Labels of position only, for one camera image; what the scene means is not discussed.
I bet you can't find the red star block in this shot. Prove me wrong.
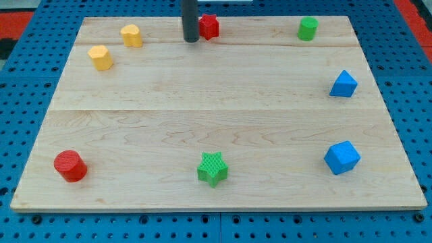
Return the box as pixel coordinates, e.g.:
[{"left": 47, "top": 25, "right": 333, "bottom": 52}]
[{"left": 198, "top": 13, "right": 219, "bottom": 41}]

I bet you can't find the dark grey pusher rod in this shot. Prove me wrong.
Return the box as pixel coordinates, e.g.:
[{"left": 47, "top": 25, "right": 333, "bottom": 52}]
[{"left": 181, "top": 0, "right": 200, "bottom": 43}]

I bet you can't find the red cylinder block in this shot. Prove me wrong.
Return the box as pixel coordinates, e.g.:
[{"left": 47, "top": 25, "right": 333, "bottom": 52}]
[{"left": 53, "top": 150, "right": 88, "bottom": 182}]

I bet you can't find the blue triangular prism block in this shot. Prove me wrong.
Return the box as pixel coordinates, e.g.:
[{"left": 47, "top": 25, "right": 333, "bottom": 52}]
[{"left": 329, "top": 70, "right": 358, "bottom": 98}]

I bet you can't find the yellow heart block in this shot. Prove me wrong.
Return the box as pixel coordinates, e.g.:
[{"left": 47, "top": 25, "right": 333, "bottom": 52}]
[{"left": 120, "top": 24, "right": 143, "bottom": 47}]

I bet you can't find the light wooden board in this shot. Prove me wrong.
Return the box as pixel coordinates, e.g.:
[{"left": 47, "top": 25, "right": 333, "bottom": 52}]
[{"left": 10, "top": 16, "right": 427, "bottom": 213}]

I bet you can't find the yellow hexagon block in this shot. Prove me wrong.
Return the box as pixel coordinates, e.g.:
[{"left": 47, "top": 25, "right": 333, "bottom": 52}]
[{"left": 87, "top": 45, "right": 113, "bottom": 71}]

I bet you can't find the blue cube block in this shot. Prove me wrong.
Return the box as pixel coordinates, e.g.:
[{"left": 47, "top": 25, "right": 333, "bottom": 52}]
[{"left": 324, "top": 140, "right": 361, "bottom": 175}]

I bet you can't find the green cylinder block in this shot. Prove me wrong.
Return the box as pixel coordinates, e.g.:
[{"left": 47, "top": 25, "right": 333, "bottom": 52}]
[{"left": 297, "top": 16, "right": 319, "bottom": 41}]

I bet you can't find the green star block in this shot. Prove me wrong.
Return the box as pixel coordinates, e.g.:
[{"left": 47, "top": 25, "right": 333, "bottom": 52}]
[{"left": 197, "top": 152, "right": 229, "bottom": 188}]

